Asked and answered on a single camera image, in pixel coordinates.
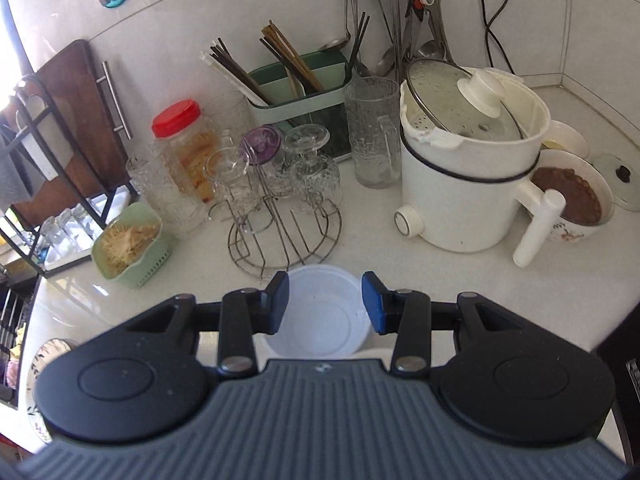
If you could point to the wire cup drying rack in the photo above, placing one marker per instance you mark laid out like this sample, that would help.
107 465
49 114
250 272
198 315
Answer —
280 233

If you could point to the glass pot lid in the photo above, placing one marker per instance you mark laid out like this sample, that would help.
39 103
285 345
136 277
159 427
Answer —
470 105

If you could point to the clear upturned goblet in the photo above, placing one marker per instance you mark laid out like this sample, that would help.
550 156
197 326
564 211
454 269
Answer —
226 170
315 177

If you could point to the small glass lid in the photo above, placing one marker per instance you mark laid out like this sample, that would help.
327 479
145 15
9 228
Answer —
622 178

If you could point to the black metal kitchen rack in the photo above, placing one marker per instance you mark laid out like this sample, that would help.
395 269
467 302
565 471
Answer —
29 255

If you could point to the white electric cooking pot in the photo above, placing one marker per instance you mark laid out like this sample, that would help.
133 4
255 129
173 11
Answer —
462 195

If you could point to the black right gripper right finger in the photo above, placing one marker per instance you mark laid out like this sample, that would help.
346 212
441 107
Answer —
413 316

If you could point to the brown wooden cutting board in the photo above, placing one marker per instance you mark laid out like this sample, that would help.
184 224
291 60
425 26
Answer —
70 77

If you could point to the purple upturned goblet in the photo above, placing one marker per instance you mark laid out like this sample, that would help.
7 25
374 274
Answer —
263 148

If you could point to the floral ceramic plate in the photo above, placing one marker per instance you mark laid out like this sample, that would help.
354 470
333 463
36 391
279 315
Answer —
47 353

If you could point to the red lid plastic jar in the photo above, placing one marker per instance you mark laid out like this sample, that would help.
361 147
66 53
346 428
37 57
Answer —
183 128

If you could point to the tall textured glass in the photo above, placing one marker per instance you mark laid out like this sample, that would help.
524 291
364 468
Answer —
164 185

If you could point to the dry noodles bundle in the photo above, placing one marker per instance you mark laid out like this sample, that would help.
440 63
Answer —
124 245

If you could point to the white tray under glasses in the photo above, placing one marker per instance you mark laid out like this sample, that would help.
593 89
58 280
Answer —
100 205

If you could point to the floral bowl with brown food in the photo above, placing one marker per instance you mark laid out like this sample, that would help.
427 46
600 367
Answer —
589 199

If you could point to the clear drinking glass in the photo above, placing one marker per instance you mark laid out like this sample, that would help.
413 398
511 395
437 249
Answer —
73 230
88 224
51 236

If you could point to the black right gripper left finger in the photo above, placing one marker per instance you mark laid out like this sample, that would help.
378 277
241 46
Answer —
236 318

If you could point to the textured glass mug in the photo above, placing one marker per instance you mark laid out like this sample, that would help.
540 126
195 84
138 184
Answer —
372 110

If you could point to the white plastic bowl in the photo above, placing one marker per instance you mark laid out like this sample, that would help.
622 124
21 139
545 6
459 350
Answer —
325 318

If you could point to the green plastic basket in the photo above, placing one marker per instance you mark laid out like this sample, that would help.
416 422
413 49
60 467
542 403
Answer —
136 275

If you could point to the green utensil holder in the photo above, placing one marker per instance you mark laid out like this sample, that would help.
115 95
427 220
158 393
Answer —
286 110

